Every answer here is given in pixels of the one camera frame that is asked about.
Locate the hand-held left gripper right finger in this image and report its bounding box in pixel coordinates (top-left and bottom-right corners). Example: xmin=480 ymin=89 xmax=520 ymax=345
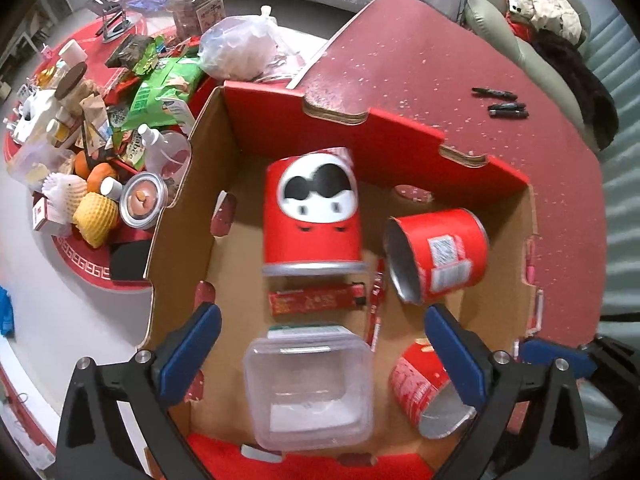
xmin=424 ymin=303 xmax=591 ymax=480

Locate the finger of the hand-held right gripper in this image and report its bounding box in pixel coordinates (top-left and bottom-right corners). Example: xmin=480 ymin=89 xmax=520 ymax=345
xmin=517 ymin=333 xmax=633 ymax=382

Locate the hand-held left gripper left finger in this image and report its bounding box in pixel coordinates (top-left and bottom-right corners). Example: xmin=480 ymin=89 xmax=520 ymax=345
xmin=55 ymin=302 xmax=223 ymax=480

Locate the red can with chips print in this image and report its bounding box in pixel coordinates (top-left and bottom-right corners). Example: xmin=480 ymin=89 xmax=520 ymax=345
xmin=389 ymin=337 xmax=478 ymax=440

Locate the thin red stick packet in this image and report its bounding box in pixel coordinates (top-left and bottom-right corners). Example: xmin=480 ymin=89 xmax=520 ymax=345
xmin=364 ymin=259 xmax=387 ymax=352

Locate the red can with white label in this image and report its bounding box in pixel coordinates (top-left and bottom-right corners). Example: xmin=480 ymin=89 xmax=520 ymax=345
xmin=382 ymin=207 xmax=490 ymax=306

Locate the clear plastic container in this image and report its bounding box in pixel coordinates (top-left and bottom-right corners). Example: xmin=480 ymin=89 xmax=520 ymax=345
xmin=242 ymin=324 xmax=375 ymax=451

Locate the red can with face print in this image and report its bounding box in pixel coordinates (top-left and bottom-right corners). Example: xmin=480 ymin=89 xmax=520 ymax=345
xmin=261 ymin=146 xmax=368 ymax=277

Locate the red cardboard box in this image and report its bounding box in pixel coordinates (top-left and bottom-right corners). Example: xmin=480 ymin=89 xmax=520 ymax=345
xmin=135 ymin=80 xmax=546 ymax=480

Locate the red patterned tablecloth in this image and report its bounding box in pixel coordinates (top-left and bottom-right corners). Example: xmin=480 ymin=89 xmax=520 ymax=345
xmin=2 ymin=20 xmax=201 ymax=291

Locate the round metal tin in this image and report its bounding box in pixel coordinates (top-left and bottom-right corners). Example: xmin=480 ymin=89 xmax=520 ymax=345
xmin=119 ymin=172 xmax=168 ymax=231

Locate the fruit in yellow foam net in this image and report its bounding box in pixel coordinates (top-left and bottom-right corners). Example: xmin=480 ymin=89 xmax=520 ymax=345
xmin=72 ymin=192 xmax=121 ymax=248

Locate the blue cloth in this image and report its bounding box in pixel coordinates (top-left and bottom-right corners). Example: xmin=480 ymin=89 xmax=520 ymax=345
xmin=0 ymin=285 xmax=16 ymax=338

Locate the clear plastic bottle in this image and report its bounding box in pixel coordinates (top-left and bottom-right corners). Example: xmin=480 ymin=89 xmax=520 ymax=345
xmin=145 ymin=131 xmax=193 ymax=186

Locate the orange fruit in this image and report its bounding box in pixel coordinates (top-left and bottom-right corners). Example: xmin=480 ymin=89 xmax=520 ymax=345
xmin=86 ymin=162 xmax=118 ymax=195

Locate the green striped rug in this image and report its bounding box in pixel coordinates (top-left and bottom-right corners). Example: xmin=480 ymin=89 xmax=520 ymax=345
xmin=585 ymin=10 xmax=640 ymax=321

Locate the fruit in white foam net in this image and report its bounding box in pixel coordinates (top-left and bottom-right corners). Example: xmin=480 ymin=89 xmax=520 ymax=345
xmin=40 ymin=172 xmax=86 ymax=223

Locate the white spray bottle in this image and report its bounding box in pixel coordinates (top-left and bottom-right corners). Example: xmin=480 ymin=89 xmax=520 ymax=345
xmin=137 ymin=124 xmax=166 ymax=161

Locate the dark fringed garment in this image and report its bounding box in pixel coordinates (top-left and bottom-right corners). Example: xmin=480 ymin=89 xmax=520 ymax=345
xmin=532 ymin=30 xmax=621 ymax=151

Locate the brown paper bag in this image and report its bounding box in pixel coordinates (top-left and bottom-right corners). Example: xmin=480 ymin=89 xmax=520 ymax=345
xmin=75 ymin=80 xmax=111 ymax=136

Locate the green snack packet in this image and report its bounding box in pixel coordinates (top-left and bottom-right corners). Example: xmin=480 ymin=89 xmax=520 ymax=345
xmin=122 ymin=55 xmax=206 ymax=131

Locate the white teapot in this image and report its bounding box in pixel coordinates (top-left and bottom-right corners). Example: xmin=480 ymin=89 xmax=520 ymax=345
xmin=12 ymin=89 xmax=61 ymax=143

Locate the dark snack packet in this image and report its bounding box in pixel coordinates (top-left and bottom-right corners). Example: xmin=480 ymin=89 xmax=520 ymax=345
xmin=105 ymin=35 xmax=156 ymax=68

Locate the clear plastic bag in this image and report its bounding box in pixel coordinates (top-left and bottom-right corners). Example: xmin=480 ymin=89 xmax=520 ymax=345
xmin=199 ymin=5 xmax=281 ymax=82

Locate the white cup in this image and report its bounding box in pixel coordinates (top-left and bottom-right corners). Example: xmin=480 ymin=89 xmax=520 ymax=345
xmin=59 ymin=40 xmax=88 ymax=66

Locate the beige armchair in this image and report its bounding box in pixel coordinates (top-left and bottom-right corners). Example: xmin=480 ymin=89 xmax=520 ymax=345
xmin=462 ymin=0 xmax=621 ymax=151

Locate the glass jar with wooden lid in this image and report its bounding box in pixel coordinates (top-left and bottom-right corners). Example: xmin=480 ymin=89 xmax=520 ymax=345
xmin=166 ymin=0 xmax=225 ymax=43

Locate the floral patterned garment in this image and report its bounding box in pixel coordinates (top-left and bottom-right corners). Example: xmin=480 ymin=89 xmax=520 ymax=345
xmin=505 ymin=0 xmax=591 ymax=46

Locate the black metal stand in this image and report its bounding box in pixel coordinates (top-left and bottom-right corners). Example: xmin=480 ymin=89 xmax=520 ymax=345
xmin=90 ymin=0 xmax=138 ymax=43

